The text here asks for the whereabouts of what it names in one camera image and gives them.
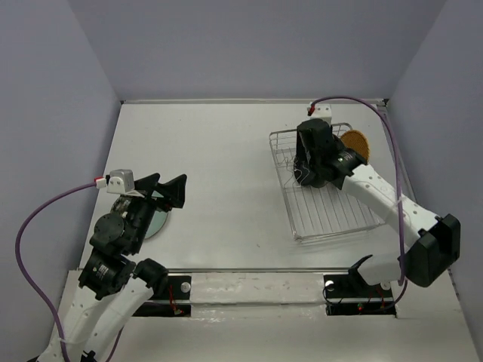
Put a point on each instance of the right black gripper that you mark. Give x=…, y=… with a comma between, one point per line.
x=331, y=129

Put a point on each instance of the light green floral plate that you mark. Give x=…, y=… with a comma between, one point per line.
x=156, y=222

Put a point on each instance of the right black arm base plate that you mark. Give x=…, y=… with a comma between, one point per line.
x=344, y=299

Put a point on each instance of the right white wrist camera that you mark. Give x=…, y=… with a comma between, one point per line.
x=320, y=111

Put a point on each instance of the black round plate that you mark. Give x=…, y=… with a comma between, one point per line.
x=317, y=183

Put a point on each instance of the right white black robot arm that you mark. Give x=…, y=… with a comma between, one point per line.
x=244, y=209

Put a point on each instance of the round woven wicker plate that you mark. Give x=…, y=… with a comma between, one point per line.
x=357, y=141

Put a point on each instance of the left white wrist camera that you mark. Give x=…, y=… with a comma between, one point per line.
x=120, y=182

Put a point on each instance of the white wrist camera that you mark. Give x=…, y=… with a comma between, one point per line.
x=320, y=111
x=120, y=182

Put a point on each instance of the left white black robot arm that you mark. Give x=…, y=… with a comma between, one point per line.
x=111, y=288

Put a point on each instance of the metal wire dish rack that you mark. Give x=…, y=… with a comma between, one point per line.
x=313, y=211

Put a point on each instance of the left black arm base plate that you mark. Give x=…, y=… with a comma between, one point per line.
x=172, y=302

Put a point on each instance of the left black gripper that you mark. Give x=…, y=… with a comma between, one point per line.
x=174, y=191

